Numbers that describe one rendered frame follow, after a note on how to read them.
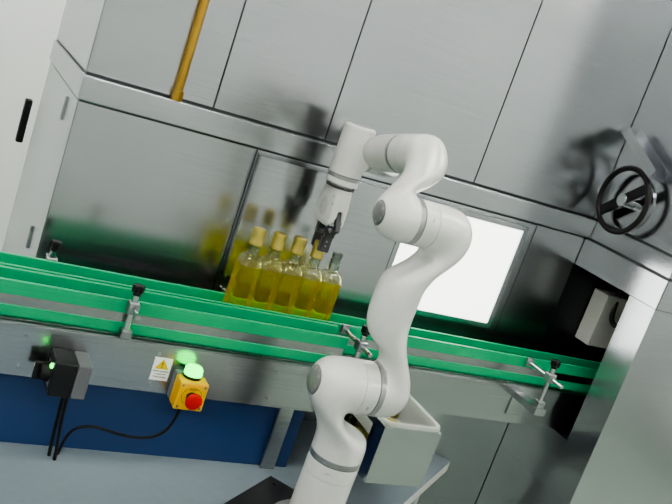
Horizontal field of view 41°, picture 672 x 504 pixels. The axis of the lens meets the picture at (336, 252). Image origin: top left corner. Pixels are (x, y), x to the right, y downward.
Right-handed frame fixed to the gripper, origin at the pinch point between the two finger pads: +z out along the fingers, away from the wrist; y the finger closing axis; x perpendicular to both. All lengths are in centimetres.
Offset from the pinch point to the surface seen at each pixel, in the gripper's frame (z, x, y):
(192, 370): 31.4, -31.0, 21.3
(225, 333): 24.0, -23.0, 13.9
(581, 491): 52, 99, 21
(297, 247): 2.5, -6.6, 1.5
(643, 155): -47, 91, -1
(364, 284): 12.5, 23.4, -12.3
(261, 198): -4.8, -14.9, -11.7
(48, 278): 21, -65, 8
